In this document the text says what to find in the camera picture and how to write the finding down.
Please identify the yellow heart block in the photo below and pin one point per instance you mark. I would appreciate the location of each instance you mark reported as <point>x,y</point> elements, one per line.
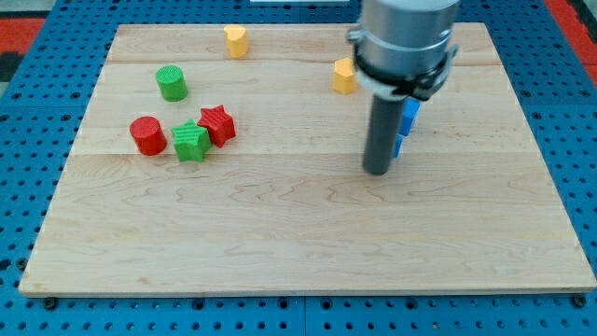
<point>236,39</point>

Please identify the blue block upper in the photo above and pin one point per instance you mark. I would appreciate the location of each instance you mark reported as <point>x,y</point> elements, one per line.
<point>410,113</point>

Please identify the red cylinder block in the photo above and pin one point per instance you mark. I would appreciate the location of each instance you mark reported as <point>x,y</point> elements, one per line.
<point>148,135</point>

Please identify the wooden board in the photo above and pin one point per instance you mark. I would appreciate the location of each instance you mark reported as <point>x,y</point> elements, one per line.
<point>285,208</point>

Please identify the red star block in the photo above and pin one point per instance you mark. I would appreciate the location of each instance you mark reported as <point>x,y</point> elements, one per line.
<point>219,124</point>

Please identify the blue block lower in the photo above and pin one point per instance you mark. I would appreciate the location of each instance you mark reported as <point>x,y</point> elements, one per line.
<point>398,145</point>

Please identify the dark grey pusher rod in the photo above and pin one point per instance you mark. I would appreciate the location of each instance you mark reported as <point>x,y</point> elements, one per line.
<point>384,123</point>

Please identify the yellow hexagon block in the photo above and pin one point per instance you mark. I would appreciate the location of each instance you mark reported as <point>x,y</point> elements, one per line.
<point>344,79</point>

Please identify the green star block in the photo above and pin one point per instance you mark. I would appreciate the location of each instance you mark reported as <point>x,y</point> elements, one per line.
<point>191,141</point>

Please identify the green cylinder block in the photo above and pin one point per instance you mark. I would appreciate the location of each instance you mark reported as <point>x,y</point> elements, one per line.
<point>171,82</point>

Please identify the blue block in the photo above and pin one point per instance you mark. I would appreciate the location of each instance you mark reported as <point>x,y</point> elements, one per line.
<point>410,113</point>
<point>398,145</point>

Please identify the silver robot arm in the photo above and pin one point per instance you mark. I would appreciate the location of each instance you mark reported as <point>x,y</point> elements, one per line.
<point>402,47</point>

